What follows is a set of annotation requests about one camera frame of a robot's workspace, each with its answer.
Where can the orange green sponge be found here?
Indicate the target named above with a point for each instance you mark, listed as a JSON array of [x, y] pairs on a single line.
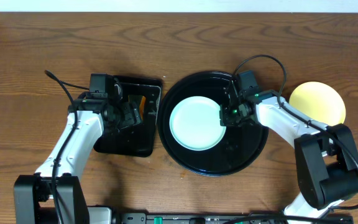
[[139, 100]]

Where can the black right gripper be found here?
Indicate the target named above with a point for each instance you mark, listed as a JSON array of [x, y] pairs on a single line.
[[225, 119]]

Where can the yellow plate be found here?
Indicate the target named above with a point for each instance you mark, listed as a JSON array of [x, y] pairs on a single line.
[[320, 102]]

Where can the round black tray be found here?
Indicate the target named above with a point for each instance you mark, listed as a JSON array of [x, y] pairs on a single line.
[[238, 148]]

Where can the light green plate top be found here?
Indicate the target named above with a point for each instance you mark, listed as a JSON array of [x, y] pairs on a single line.
[[195, 123]]

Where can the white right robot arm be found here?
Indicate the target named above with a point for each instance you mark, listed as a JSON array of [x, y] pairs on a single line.
[[326, 156]]

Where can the rectangular black tray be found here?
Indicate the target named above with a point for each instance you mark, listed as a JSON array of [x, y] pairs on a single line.
[[139, 140]]

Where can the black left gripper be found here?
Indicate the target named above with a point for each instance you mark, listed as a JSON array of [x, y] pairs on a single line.
[[131, 117]]

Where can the black base unit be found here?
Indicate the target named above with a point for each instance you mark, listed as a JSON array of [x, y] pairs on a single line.
[[197, 218]]

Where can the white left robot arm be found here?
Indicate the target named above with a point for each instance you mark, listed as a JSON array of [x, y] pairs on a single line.
[[53, 194]]

